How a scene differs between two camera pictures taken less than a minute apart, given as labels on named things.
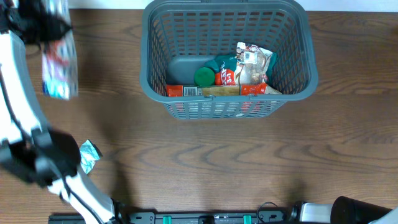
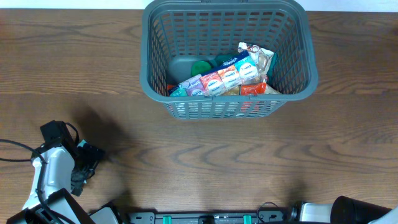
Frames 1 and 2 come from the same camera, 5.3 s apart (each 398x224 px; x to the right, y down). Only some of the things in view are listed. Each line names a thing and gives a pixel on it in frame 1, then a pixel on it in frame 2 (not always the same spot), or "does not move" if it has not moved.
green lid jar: [204, 76] → [199, 67]
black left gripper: [55, 29] → [78, 178]
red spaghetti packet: [192, 90] does not move
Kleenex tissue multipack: [60, 76] → [219, 79]
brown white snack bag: [252, 61] does not move
